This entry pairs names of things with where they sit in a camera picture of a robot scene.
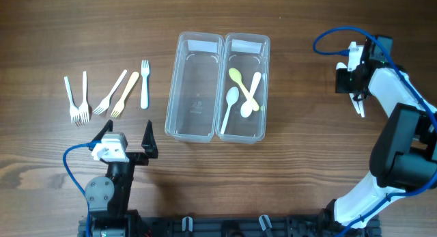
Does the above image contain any clear plastic container left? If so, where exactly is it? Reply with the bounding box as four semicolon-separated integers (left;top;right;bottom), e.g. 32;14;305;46
165;31;224;143

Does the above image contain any yellow plastic fork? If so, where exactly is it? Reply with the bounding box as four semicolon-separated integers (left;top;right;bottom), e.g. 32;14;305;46
111;72;139;118

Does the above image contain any light blue plastic fork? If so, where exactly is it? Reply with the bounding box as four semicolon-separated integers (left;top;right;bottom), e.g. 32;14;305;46
140;59;150;109

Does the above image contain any white wide-handle spoon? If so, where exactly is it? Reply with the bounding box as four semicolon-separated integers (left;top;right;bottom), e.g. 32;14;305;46
240;72;262;117

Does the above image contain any yellow plastic spoon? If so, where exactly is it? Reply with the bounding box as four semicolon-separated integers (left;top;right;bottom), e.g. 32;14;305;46
229;68;259;111

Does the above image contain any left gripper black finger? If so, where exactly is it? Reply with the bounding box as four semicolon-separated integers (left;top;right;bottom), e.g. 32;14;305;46
141;120;158;158
91;120;113;142

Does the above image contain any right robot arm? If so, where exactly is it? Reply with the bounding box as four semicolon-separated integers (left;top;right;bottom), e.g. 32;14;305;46
318;35;436;234

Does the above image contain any clear plastic container right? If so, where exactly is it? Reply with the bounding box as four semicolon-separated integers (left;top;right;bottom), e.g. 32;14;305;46
216;33;270;144

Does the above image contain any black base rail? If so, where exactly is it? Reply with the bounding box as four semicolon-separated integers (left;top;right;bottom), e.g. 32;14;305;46
77;213;382;237

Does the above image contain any clear plastic container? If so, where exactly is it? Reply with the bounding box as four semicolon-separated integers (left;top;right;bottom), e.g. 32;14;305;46
216;33;270;144
165;31;224;143

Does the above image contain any white fork angled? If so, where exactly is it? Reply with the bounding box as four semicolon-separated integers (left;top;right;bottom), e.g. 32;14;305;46
93;70;127;115

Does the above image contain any white slim spoon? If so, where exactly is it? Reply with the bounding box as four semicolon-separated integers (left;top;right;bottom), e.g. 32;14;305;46
220;87;239;135

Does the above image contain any white plastic spoon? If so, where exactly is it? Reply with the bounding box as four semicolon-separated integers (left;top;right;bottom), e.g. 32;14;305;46
336;62;365;118
348;62;361;115

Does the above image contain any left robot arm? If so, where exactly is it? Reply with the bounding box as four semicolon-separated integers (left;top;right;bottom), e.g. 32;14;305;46
85;120;158;236

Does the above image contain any white fork far left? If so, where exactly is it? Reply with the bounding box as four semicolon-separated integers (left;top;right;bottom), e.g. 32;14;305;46
64;76;80;124

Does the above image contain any white fork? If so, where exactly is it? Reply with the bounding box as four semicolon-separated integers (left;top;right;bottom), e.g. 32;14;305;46
64;76;80;124
79;71;89;123

